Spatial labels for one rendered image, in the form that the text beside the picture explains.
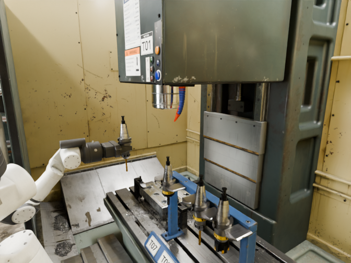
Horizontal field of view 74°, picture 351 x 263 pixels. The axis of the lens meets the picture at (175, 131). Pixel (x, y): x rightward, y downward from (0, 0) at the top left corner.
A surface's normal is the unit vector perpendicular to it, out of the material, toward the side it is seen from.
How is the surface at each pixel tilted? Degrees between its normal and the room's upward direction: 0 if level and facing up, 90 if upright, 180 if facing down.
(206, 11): 90
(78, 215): 24
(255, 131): 90
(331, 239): 90
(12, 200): 99
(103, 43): 90
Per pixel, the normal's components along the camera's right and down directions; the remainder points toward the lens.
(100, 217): 0.22, -0.81
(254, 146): -0.86, 0.11
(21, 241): -0.29, -0.90
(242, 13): 0.53, 0.19
